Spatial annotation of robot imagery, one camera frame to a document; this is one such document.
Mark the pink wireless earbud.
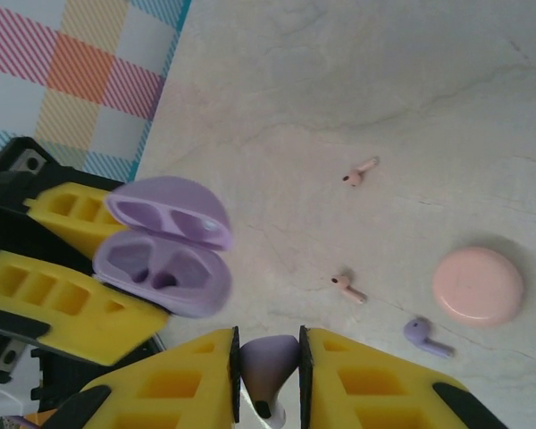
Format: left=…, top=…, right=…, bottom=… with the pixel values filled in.
left=330, top=270, right=368, bottom=306
left=341, top=156, right=381, bottom=189

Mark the purple earbud charging case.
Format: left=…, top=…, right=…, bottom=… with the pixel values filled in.
left=91, top=175, right=234, bottom=319

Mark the pink earbud charging case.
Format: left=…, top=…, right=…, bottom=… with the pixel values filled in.
left=431, top=246, right=526, bottom=328

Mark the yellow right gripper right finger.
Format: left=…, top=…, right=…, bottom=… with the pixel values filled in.
left=297, top=324, right=511, bottom=429

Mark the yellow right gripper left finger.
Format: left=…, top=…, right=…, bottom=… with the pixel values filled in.
left=48, top=325, right=243, bottom=429

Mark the purple wireless earbud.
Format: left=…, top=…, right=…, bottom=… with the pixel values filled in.
left=403, top=315, right=456, bottom=359
left=239, top=334, right=303, bottom=429

